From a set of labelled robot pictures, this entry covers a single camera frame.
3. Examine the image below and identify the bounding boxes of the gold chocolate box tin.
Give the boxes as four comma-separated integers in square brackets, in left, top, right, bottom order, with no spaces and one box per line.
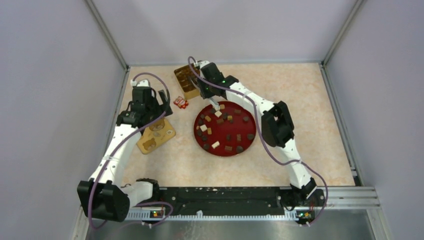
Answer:
[173,65,200,100]

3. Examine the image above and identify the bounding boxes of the gold bear tin lid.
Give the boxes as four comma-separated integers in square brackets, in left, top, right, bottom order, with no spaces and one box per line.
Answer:
[136,117,176,155]

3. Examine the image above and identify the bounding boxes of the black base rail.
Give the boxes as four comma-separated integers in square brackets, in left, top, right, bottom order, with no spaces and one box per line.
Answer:
[144,186,326,217]

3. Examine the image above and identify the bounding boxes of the white square chocolate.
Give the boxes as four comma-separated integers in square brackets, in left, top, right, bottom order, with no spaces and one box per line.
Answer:
[214,110,223,118]
[199,124,208,132]
[211,141,220,149]

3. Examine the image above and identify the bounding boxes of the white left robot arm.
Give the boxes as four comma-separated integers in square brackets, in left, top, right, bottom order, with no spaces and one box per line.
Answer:
[77,86,172,222]

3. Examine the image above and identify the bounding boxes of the red round tray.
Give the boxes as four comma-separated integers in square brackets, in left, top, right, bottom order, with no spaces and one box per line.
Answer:
[192,101,257,157]

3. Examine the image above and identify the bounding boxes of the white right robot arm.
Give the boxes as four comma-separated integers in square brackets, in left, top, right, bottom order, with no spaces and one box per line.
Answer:
[188,57,317,206]

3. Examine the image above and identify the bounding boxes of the silver metal tongs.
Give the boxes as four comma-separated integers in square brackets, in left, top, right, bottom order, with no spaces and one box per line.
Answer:
[208,97,221,111]

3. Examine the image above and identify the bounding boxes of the red owl toy block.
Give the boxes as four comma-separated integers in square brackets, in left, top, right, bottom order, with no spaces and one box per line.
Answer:
[173,96,189,109]

